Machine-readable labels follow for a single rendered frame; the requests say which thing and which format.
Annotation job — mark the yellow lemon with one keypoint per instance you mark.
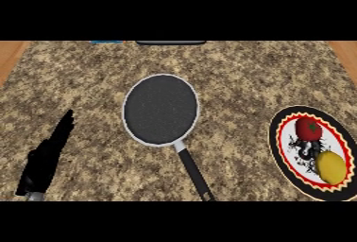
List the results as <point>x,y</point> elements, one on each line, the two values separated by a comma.
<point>331,167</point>

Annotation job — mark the red tomato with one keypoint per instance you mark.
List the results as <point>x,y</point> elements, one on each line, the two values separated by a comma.
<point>310,128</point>

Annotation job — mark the black-rimmed patterned plate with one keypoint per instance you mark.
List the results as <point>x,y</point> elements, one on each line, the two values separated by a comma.
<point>297,164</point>

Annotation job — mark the dark grey frying pan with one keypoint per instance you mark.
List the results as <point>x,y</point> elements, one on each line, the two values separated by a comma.
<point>161,110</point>

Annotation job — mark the blue flat object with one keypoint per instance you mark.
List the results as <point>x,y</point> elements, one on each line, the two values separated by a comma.
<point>106,41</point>

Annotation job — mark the dark flat appliance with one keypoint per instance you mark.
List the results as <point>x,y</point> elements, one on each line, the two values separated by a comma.
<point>170,42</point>

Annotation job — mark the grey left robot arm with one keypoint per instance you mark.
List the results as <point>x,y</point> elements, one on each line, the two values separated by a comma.
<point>36,197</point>

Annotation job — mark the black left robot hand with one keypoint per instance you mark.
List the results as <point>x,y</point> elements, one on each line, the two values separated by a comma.
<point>46,157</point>

